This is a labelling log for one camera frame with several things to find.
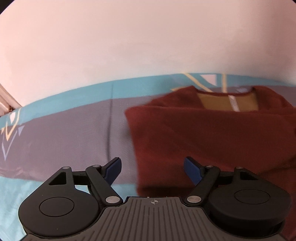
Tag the teal grey patterned bedsheet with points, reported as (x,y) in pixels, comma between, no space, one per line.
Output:
(86,126)

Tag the dark red knit sweater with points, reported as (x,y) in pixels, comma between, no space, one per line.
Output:
(260,137)

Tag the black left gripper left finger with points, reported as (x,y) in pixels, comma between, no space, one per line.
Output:
(101,179)

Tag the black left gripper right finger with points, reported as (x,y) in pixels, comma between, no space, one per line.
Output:
(204,179)

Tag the pink wooden door frame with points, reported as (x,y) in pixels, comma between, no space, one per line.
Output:
(7,102)

